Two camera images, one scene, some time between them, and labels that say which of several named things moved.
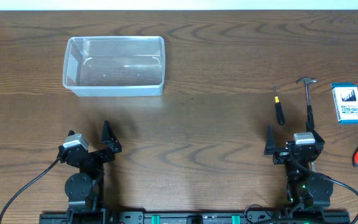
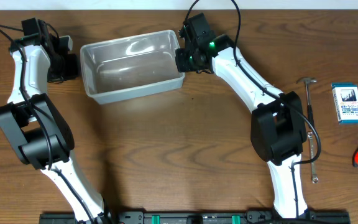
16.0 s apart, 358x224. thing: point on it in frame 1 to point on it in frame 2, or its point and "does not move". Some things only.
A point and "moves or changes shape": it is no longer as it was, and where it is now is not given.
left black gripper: (95, 152) to (71, 66)
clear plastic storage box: (114, 66) moves or changes shape
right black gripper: (286, 150) to (182, 60)
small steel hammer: (307, 81) does not move
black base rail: (342, 217) does not move
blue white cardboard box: (347, 103) does not move
